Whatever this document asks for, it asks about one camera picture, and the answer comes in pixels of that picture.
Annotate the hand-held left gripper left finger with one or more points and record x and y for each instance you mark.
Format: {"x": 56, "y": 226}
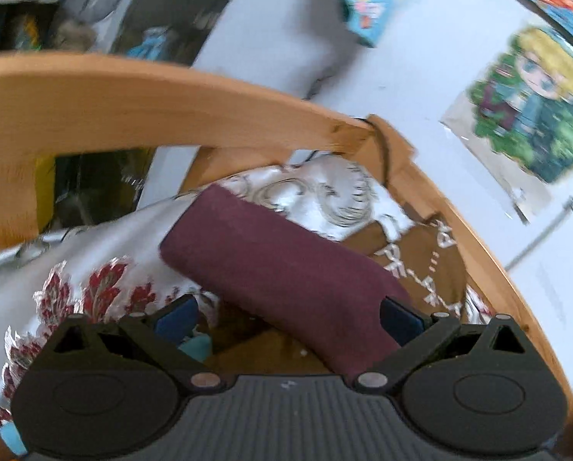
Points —
{"x": 178, "y": 316}

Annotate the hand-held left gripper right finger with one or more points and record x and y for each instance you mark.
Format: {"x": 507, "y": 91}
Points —
{"x": 402, "y": 322}

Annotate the maroon small garment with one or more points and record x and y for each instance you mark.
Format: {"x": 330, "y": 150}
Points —
{"x": 267, "y": 259}

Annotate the light blue cloth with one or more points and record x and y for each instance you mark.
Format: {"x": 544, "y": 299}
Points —
{"x": 196, "y": 346}

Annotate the brown printed blanket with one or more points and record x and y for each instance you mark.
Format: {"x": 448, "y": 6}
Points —
{"x": 425, "y": 259}

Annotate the white floral blanket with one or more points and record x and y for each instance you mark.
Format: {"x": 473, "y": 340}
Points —
{"x": 99, "y": 240}

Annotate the pile of dark clutter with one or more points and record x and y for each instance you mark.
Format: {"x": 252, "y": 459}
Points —
{"x": 51, "y": 5}

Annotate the cartoon figure wall poster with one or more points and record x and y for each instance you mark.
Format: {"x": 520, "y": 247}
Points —
{"x": 531, "y": 115}

